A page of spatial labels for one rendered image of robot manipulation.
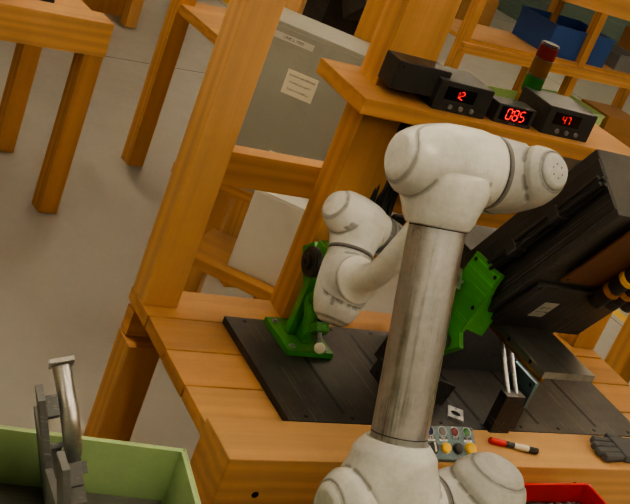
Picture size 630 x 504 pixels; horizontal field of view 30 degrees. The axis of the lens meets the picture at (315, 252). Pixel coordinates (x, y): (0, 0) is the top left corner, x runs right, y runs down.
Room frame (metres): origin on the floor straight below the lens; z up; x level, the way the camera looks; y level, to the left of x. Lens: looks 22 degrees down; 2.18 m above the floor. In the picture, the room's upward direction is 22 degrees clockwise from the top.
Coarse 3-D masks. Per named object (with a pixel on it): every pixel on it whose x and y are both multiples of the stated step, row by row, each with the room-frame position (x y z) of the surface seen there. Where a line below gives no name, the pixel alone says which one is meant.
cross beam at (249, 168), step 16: (240, 160) 2.63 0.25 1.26; (256, 160) 2.65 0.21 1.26; (272, 160) 2.68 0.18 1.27; (288, 160) 2.71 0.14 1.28; (304, 160) 2.76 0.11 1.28; (224, 176) 2.62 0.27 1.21; (240, 176) 2.64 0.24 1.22; (256, 176) 2.66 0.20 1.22; (272, 176) 2.69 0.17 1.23; (288, 176) 2.71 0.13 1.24; (304, 176) 2.73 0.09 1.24; (272, 192) 2.70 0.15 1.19; (288, 192) 2.72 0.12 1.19; (304, 192) 2.74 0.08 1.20; (400, 208) 2.91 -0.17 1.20; (480, 224) 3.06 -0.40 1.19; (496, 224) 3.09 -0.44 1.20
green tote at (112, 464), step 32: (0, 448) 1.69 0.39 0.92; (32, 448) 1.72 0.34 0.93; (96, 448) 1.76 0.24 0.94; (128, 448) 1.79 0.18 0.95; (160, 448) 1.82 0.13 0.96; (0, 480) 1.70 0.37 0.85; (32, 480) 1.72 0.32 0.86; (96, 480) 1.77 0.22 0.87; (128, 480) 1.80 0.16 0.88; (160, 480) 1.82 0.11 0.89; (192, 480) 1.76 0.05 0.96
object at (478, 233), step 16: (480, 240) 2.79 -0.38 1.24; (464, 336) 2.73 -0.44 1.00; (480, 336) 2.76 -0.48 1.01; (496, 336) 2.79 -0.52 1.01; (464, 352) 2.75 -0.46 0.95; (480, 352) 2.77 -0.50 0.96; (496, 352) 2.80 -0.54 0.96; (464, 368) 2.76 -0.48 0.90; (480, 368) 2.79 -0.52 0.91; (496, 368) 2.82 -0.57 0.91
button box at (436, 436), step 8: (448, 432) 2.32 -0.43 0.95; (472, 432) 2.36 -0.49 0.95; (432, 440) 2.27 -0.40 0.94; (440, 440) 2.29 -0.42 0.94; (448, 440) 2.30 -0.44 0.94; (456, 440) 2.31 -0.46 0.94; (464, 440) 2.33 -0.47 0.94; (472, 440) 2.34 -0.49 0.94; (440, 448) 2.27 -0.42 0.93; (464, 448) 2.31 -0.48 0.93; (440, 456) 2.26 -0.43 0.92; (448, 456) 2.27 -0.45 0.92; (456, 456) 2.28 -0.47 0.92
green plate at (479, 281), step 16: (480, 256) 2.60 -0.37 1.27; (464, 272) 2.60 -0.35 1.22; (480, 272) 2.57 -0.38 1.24; (496, 272) 2.54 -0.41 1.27; (464, 288) 2.57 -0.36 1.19; (480, 288) 2.54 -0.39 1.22; (496, 288) 2.54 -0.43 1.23; (464, 304) 2.54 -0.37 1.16; (480, 304) 2.51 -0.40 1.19; (464, 320) 2.51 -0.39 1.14; (480, 320) 2.54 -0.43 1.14
